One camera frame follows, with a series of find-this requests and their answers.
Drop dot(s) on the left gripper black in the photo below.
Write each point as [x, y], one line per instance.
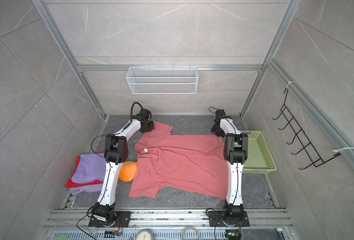
[151, 129]

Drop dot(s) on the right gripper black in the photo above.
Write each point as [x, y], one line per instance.
[214, 131]

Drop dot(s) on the pink t shirt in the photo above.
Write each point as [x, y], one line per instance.
[191, 163]

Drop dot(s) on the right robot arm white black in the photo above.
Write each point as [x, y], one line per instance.
[236, 154]

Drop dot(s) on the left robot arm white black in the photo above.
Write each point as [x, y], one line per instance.
[116, 153]

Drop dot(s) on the orange plush fish toy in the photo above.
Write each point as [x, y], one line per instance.
[128, 171]

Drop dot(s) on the green plastic basket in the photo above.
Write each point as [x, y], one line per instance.
[260, 160]

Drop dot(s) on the purple folded t shirt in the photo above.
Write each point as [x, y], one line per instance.
[88, 171]

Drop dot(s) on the round pressure gauge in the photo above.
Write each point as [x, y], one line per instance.
[145, 234]

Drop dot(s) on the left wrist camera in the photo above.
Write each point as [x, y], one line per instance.
[144, 113]

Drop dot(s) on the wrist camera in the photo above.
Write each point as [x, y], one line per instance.
[144, 113]
[220, 114]

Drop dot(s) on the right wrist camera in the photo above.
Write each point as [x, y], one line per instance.
[220, 114]

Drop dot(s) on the white wire mesh shelf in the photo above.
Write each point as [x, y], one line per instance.
[163, 80]

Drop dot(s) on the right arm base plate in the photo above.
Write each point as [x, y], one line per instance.
[216, 219]

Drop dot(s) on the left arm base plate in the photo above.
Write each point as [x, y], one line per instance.
[123, 218]

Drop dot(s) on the black wire hook rack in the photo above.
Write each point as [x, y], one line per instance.
[300, 136]

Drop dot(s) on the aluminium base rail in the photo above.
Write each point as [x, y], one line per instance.
[165, 225]

